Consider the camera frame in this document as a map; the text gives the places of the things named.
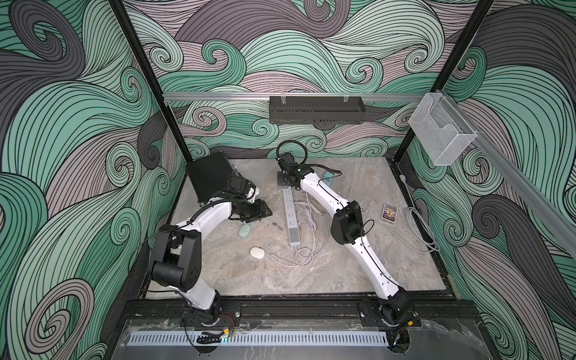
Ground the aluminium wall rail back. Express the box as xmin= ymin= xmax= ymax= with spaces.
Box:
xmin=162 ymin=91 xmax=425 ymax=103

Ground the aluminium wall rail right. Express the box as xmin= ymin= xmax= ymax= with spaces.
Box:
xmin=438 ymin=90 xmax=575 ymax=257

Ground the lavender coiled cable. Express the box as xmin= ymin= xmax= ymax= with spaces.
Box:
xmin=304 ymin=204 xmax=319 ymax=235

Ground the small card box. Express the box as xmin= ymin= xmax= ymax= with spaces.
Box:
xmin=381 ymin=203 xmax=398 ymax=224

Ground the grey cable right edge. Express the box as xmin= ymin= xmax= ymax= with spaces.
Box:
xmin=397 ymin=175 xmax=441 ymax=254

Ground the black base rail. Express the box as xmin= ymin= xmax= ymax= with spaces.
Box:
xmin=121 ymin=294 xmax=479 ymax=329

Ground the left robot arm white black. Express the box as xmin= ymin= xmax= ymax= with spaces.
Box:
xmin=148 ymin=174 xmax=272 ymax=325

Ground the clear acrylic wall bin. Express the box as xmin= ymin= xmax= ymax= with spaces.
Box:
xmin=409 ymin=92 xmax=477 ymax=166

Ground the aluminium wall rail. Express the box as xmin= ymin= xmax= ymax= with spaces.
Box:
xmin=162 ymin=91 xmax=425 ymax=103
xmin=438 ymin=90 xmax=575 ymax=257

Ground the white slotted cable duct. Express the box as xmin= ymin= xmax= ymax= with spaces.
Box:
xmin=126 ymin=331 xmax=389 ymax=347

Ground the white power strip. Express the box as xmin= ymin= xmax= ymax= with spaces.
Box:
xmin=282 ymin=187 xmax=300 ymax=247

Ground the black wall shelf tray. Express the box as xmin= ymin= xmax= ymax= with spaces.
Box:
xmin=268 ymin=97 xmax=367 ymax=126

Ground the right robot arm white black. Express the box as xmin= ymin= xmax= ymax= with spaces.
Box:
xmin=275 ymin=139 xmax=417 ymax=329

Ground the beige coiled cable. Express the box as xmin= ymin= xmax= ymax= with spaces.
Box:
xmin=265 ymin=202 xmax=334 ymax=269

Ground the white earbud case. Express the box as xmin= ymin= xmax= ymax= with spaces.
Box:
xmin=250 ymin=247 xmax=266 ymax=260

